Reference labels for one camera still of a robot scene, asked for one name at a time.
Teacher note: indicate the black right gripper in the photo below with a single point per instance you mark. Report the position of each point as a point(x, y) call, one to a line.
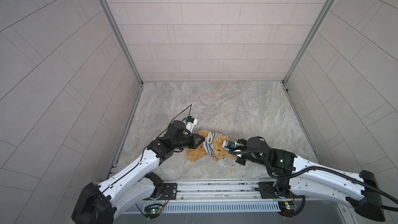
point(240, 156)

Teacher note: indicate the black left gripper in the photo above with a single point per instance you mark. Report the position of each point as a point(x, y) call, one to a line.
point(193, 140)

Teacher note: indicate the blue white striped knit sweater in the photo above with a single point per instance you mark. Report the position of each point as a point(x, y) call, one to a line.
point(208, 143)

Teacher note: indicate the tan plush teddy bear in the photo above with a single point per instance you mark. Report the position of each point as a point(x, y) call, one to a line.
point(195, 155)

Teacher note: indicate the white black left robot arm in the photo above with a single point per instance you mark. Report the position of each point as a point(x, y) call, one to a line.
point(102, 203)

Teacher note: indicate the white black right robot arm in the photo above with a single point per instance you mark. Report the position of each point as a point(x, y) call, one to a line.
point(298, 177)

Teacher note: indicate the right green circuit board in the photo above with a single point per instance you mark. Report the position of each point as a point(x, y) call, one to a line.
point(287, 208)

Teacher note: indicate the green circuit board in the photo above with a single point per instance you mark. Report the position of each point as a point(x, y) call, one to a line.
point(287, 208)
point(153, 211)

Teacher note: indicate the white ventilation grille strip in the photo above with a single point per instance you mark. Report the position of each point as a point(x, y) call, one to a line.
point(221, 207)

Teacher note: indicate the left green circuit board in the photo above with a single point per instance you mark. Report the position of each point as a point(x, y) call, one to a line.
point(153, 211)

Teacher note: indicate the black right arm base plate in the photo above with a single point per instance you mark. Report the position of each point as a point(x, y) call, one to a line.
point(274, 190)

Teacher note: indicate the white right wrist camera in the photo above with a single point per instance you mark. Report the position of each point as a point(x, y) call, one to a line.
point(233, 148)

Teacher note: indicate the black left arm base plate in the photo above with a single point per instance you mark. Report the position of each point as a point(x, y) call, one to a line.
point(165, 191)

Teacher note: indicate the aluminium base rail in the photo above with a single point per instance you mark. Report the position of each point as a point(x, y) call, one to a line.
point(229, 190)

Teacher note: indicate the aluminium left corner post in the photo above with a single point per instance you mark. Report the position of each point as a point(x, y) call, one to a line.
point(114, 27)

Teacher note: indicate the aluminium corner post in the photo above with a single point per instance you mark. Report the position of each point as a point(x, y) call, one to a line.
point(114, 27)
point(314, 30)

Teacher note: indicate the aluminium right corner post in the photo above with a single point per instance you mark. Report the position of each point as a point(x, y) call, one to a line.
point(314, 30)

